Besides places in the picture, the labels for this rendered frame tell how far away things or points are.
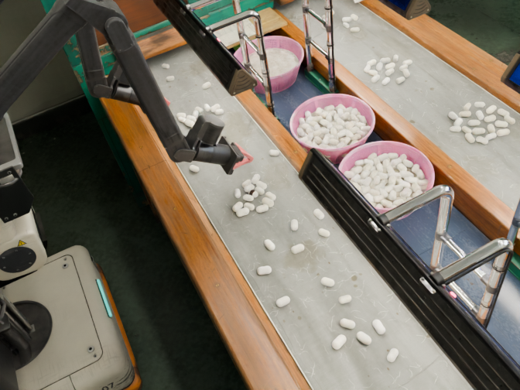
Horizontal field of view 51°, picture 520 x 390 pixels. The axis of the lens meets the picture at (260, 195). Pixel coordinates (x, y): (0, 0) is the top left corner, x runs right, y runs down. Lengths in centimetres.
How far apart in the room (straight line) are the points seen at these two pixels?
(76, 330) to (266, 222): 86
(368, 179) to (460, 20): 222
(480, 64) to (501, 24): 169
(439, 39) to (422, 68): 15
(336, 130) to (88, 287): 108
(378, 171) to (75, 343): 118
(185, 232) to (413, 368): 68
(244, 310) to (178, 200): 43
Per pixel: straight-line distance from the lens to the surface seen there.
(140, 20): 216
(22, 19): 309
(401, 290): 99
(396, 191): 157
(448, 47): 205
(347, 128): 175
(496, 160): 168
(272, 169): 164
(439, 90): 190
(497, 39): 352
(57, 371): 201
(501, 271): 108
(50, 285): 221
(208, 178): 166
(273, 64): 206
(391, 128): 172
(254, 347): 128
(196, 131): 141
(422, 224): 158
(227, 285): 138
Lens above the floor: 190
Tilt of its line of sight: 48 degrees down
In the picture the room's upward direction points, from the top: 12 degrees counter-clockwise
